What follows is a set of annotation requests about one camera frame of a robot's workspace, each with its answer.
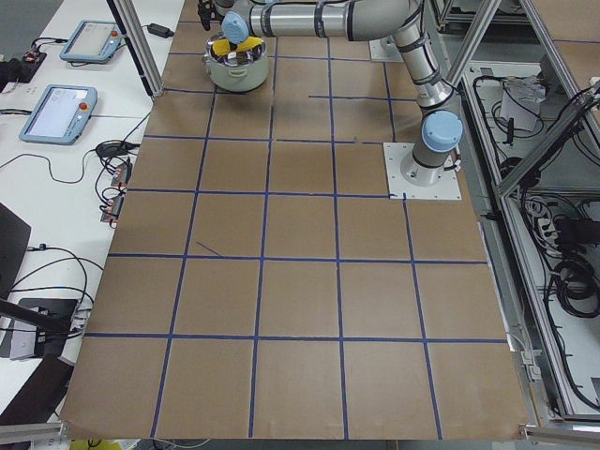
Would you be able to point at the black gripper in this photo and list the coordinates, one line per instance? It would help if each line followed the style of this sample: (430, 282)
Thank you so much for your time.
(204, 14)

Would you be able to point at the yellow corn cob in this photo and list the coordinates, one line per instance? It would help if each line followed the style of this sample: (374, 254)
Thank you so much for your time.
(223, 46)

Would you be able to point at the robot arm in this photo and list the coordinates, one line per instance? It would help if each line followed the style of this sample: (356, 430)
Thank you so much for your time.
(394, 31)

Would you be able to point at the pale green steel pot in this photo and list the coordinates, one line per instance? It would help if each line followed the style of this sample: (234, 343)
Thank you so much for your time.
(236, 72)

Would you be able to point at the black power adapter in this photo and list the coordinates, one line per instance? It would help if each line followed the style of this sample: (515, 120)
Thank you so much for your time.
(160, 30)

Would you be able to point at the far blue teach pendant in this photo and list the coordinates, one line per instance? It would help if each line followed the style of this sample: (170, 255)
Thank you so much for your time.
(92, 42)

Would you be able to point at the blue teach pendant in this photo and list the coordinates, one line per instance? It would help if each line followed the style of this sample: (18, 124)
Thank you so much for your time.
(60, 115)
(92, 42)

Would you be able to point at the near blue teach pendant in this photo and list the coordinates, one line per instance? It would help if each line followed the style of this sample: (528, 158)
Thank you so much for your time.
(60, 115)

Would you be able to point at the brown paper table cover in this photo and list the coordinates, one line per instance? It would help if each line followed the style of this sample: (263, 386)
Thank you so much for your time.
(262, 284)

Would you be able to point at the aluminium frame post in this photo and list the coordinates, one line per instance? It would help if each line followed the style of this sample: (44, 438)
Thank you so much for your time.
(127, 20)

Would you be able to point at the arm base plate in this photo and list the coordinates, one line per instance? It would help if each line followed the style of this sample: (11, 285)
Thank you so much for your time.
(384, 50)
(407, 180)

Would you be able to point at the usb hub with cables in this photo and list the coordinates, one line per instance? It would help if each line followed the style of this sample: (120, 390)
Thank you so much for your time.
(117, 161)

